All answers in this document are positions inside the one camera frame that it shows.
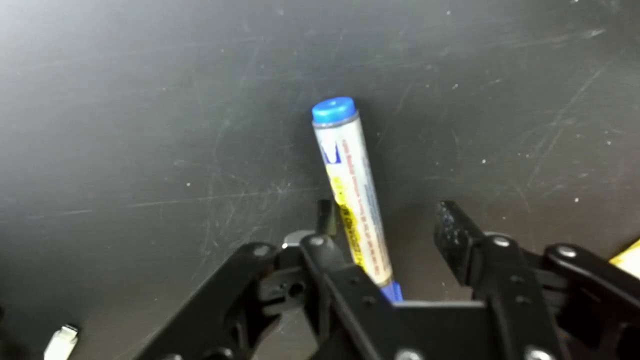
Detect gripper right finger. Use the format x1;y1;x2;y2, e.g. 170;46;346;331
433;200;640;360

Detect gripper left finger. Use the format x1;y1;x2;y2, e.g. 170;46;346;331
134;199;401;360

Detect white marker with blue cap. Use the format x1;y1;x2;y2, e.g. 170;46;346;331
311;97;404;303

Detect yellow object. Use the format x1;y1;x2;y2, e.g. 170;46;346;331
608;239;640;279

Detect white plug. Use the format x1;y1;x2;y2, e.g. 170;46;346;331
43;324;80;360

